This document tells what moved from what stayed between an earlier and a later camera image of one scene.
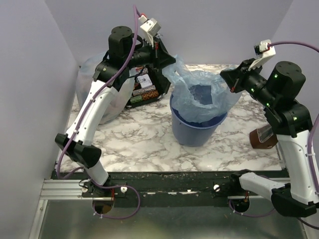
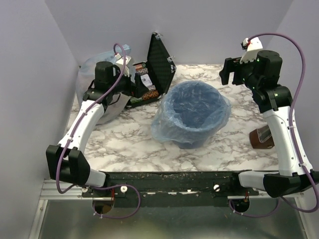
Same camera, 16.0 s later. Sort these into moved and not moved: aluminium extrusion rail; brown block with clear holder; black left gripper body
Moved: black left gripper body
Not moved: brown block with clear holder; aluminium extrusion rail
